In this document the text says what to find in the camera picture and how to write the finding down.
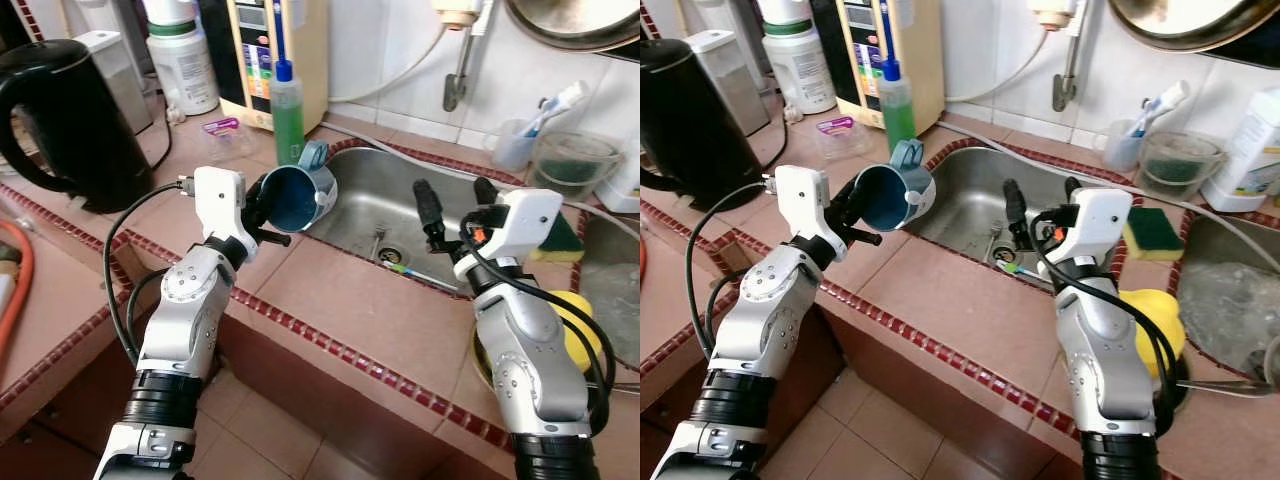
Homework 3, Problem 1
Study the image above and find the blue plastic cup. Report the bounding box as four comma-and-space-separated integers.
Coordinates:
258, 140, 339, 234
850, 140, 936, 234

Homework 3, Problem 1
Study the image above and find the white toothbrush green tip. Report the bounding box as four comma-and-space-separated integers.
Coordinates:
385, 260, 459, 293
993, 255, 1053, 283

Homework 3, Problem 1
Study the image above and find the round steel plate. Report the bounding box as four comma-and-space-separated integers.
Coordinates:
470, 335, 501, 393

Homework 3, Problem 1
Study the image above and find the yellow plastic bowl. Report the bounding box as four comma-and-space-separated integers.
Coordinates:
545, 290, 606, 373
1118, 288, 1188, 379

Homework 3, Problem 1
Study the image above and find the stainless steel sink basin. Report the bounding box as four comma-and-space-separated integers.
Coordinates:
905, 140, 1191, 291
578, 215, 641, 371
1175, 215, 1280, 376
300, 140, 591, 299

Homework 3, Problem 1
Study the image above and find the small clear plastic cup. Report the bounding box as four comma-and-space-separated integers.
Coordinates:
1103, 118, 1151, 171
490, 118, 541, 171

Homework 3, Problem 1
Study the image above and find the clear tub purple label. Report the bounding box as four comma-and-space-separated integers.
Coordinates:
812, 115, 873, 161
195, 117, 256, 161

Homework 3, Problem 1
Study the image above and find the green dish soap bottle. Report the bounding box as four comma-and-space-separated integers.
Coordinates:
878, 58, 917, 151
270, 58, 307, 169

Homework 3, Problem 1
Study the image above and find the yellow green scouring sponge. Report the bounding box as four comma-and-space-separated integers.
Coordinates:
1122, 205, 1186, 263
530, 212, 586, 263

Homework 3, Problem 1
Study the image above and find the clear measuring cup green scrubber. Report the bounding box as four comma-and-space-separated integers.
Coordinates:
1138, 130, 1229, 201
530, 130, 623, 201

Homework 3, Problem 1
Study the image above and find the blue white toothbrush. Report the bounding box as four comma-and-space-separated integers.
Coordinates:
1130, 80, 1191, 139
520, 80, 589, 139

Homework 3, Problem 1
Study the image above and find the white bottle yellow cap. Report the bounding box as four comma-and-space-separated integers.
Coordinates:
598, 165, 641, 214
1200, 85, 1280, 213

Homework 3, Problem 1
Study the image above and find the white jug green band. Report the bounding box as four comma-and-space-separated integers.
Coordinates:
143, 0, 221, 116
757, 0, 839, 114

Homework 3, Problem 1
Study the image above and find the cream water ionizer appliance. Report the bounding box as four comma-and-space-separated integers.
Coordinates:
810, 0, 946, 136
198, 0, 331, 136

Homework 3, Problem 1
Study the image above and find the black electric kettle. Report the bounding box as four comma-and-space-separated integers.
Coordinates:
640, 38, 766, 211
0, 38, 156, 214

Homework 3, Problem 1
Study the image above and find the clear plastic bag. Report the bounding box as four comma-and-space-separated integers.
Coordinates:
600, 262, 641, 351
1180, 262, 1280, 371

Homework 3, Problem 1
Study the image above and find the hanging steel wok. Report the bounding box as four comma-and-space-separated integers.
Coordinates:
1105, 0, 1280, 53
503, 0, 641, 53

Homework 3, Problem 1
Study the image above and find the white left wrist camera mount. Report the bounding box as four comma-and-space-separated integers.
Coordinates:
190, 167, 259, 263
773, 165, 846, 263

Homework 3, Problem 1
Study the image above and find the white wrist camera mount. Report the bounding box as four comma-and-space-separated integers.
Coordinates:
453, 188, 563, 286
1048, 188, 1139, 286
190, 167, 259, 263
773, 165, 846, 263

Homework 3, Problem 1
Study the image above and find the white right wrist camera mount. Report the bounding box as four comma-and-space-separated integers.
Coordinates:
453, 188, 563, 286
1048, 188, 1139, 286

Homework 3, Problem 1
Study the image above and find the wall tap cream fitting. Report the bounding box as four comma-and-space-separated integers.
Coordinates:
432, 0, 491, 113
1027, 0, 1086, 113

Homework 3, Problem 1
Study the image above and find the white water hose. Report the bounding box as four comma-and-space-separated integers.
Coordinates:
328, 25, 451, 104
940, 25, 1046, 104

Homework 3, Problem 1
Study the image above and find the orange gas hose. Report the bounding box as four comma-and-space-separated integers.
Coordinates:
0, 215, 36, 366

